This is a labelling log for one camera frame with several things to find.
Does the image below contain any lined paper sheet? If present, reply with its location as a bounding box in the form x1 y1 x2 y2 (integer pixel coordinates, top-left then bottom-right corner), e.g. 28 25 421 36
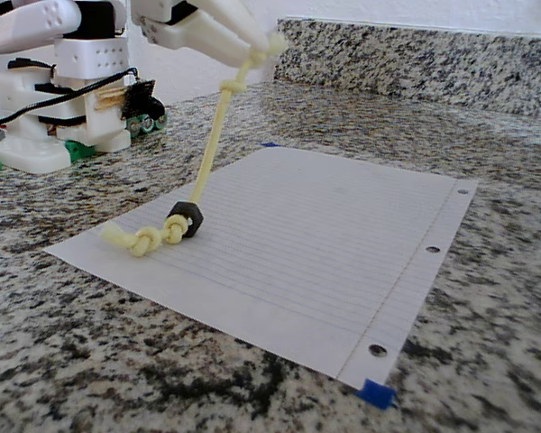
43 146 479 392

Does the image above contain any yellow knotted rope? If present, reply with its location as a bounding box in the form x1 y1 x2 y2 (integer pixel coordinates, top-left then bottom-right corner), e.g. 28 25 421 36
98 32 288 261

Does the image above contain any small black ring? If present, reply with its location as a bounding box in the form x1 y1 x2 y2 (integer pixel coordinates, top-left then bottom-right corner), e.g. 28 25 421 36
167 200 205 239

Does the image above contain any granite backsplash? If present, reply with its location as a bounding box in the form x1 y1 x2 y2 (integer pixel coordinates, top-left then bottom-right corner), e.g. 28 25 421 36
273 16 541 119

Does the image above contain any black camera module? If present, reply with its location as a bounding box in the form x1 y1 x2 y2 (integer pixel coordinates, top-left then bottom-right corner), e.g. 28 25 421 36
120 79 167 122

